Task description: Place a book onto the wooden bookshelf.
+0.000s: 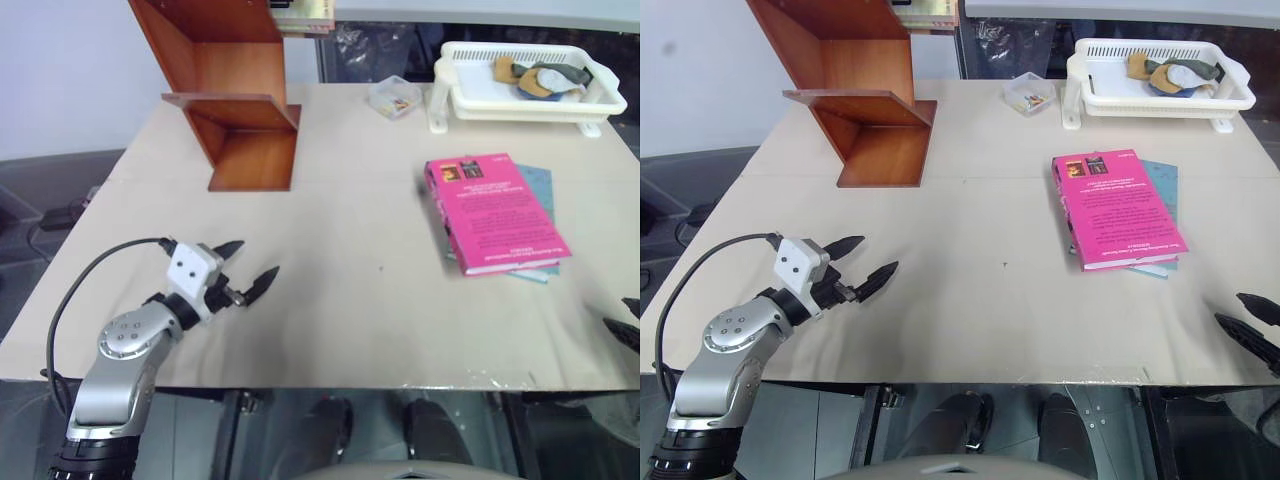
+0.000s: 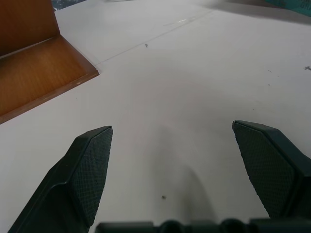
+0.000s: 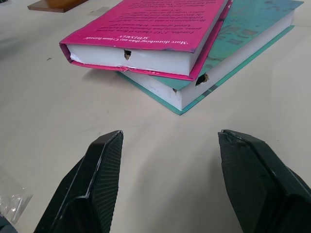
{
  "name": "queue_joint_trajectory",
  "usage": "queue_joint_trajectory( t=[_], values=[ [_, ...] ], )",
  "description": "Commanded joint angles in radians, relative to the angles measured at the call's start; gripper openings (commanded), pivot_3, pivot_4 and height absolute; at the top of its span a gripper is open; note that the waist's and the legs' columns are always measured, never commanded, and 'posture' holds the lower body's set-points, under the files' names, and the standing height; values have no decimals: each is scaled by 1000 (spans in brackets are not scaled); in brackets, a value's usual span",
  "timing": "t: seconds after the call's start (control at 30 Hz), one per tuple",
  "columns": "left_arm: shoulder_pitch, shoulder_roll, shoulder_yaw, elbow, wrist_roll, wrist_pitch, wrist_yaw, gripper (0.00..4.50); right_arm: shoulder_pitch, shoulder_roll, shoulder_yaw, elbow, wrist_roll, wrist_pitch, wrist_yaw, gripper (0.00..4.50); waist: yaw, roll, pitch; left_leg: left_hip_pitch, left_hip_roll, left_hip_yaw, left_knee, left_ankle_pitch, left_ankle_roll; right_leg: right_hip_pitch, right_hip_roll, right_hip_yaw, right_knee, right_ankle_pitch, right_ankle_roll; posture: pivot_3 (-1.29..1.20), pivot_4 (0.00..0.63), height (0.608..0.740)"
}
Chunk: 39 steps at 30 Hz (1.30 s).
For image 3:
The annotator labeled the clear plastic bag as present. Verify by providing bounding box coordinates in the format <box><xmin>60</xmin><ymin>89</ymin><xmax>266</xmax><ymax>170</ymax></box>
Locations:
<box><xmin>0</xmin><ymin>167</ymin><xmax>34</xmax><ymax>224</ymax></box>

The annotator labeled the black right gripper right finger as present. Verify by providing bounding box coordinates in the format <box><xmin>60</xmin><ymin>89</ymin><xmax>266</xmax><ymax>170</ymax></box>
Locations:
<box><xmin>217</xmin><ymin>129</ymin><xmax>311</xmax><ymax>233</ymax></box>

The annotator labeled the teal hardcover book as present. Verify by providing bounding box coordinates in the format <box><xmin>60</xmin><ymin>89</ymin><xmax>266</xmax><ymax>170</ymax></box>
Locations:
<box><xmin>116</xmin><ymin>0</ymin><xmax>305</xmax><ymax>115</ymax></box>

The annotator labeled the pink hardcover book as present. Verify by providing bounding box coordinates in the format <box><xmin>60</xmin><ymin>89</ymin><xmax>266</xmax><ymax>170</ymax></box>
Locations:
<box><xmin>59</xmin><ymin>0</ymin><xmax>233</xmax><ymax>82</ymax></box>

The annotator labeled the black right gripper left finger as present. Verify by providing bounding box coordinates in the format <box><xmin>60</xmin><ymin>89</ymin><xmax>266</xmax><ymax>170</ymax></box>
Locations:
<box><xmin>33</xmin><ymin>130</ymin><xmax>124</xmax><ymax>233</ymax></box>

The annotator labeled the brown wooden board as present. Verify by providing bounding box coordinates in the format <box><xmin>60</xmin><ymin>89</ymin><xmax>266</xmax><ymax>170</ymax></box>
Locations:
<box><xmin>27</xmin><ymin>0</ymin><xmax>88</xmax><ymax>13</ymax></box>

